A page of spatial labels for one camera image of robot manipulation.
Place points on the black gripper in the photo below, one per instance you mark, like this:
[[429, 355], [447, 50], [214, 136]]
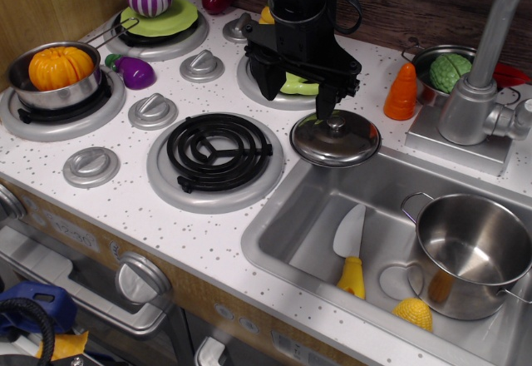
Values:
[[274, 50]]

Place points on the stainless steel pot lid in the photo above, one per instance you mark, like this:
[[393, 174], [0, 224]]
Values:
[[343, 140]]

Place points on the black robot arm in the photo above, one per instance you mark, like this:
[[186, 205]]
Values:
[[306, 15]]

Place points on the silver stove knob back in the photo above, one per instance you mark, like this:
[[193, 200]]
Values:
[[234, 31]]

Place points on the silver stove knob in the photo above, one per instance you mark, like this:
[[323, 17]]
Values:
[[202, 67], [91, 167], [234, 31], [153, 113]]

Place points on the silver stove knob upper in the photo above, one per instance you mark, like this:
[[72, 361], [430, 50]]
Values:
[[202, 67]]

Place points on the black front stove coil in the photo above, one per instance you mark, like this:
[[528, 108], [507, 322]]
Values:
[[217, 152]]

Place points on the silver stove knob middle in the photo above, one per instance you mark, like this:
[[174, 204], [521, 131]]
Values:
[[153, 113]]

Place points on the silver stove knob front left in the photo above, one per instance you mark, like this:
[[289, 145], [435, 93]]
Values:
[[91, 167]]

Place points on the green toy cutting board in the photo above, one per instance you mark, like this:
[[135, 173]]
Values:
[[295, 85]]

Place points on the yellow toy banana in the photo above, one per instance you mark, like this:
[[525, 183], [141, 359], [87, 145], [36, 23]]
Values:
[[266, 17]]

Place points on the orange toy carrot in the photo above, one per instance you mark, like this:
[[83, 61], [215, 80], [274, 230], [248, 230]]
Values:
[[400, 104]]

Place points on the small steel pot right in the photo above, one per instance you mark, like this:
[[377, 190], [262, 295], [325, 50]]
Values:
[[422, 58]]

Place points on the green toy plate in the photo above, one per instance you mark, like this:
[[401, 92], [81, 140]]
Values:
[[180, 15]]

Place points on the silver sink basin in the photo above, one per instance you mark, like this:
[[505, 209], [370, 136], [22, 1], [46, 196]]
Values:
[[292, 238]]

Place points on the green toy cabbage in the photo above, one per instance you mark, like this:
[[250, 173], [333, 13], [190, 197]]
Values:
[[446, 70]]

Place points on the purple toy eggplant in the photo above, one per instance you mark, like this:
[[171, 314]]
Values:
[[136, 73]]

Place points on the silver toy faucet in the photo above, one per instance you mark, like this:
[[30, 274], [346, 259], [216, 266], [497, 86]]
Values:
[[472, 129]]

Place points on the red toy chili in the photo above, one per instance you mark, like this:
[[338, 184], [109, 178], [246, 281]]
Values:
[[508, 76]]

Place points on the large steel pot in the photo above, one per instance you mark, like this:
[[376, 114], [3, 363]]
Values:
[[468, 254]]

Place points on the orange toy pumpkin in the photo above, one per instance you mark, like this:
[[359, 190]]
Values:
[[57, 67]]

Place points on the silver oven dial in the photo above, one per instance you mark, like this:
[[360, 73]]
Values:
[[139, 280]]

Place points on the yellow toy corn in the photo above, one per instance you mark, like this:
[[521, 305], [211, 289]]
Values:
[[415, 311]]

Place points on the small steel saucepan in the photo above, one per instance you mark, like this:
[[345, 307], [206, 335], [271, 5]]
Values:
[[17, 76]]

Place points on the blue tool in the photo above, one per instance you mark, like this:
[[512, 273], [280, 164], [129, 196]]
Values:
[[54, 301]]

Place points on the yellow cloth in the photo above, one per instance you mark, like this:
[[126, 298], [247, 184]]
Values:
[[68, 345]]

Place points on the yellow handled toy knife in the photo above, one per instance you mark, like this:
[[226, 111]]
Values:
[[347, 244]]

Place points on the silver oven door handle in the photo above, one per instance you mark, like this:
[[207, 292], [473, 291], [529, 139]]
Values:
[[36, 262]]

